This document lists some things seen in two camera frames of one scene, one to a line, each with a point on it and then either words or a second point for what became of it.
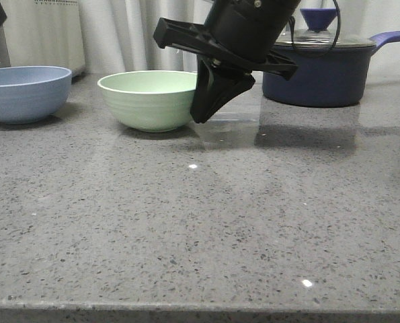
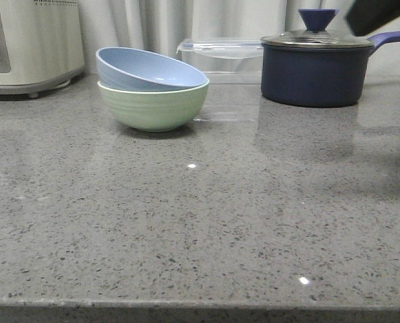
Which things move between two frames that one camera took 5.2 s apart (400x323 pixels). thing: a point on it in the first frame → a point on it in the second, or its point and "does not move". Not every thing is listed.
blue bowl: (25, 94) → (134, 70)
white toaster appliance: (44, 33) does not move
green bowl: (150, 101) does not move
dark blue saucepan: (325, 78) does not move
